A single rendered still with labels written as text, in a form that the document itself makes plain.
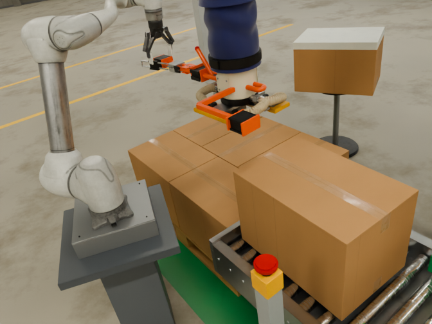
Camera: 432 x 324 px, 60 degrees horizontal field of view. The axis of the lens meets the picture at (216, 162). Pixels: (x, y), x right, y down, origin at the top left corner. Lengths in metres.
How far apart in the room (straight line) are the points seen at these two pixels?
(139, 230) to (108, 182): 0.24
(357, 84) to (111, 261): 2.19
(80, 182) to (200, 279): 1.15
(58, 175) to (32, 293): 1.28
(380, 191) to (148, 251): 0.95
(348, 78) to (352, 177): 1.58
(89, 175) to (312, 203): 0.88
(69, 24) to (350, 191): 1.22
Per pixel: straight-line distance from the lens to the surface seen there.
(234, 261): 1.72
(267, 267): 1.09
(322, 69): 3.07
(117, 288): 1.91
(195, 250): 2.63
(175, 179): 2.38
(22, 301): 2.86
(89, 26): 1.62
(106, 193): 1.62
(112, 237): 1.67
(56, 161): 1.73
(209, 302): 2.36
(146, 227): 1.66
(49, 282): 2.87
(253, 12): 1.57
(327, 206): 1.42
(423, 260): 1.86
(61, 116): 1.72
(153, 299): 2.00
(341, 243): 1.31
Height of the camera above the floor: 1.86
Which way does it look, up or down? 32 degrees down
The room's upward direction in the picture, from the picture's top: 9 degrees counter-clockwise
